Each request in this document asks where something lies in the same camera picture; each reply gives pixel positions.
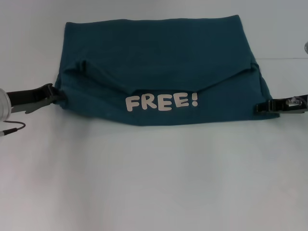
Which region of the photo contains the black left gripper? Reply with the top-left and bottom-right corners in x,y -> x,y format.
6,83 -> 64,114

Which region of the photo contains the teal blue t-shirt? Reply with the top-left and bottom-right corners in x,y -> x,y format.
54,14 -> 281,127

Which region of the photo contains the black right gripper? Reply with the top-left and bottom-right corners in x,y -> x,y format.
256,94 -> 308,115

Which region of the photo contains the reddish brown cable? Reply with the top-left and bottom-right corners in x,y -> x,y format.
0,120 -> 26,138

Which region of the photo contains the silver elbow cable plug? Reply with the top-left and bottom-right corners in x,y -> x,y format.
285,97 -> 302,107

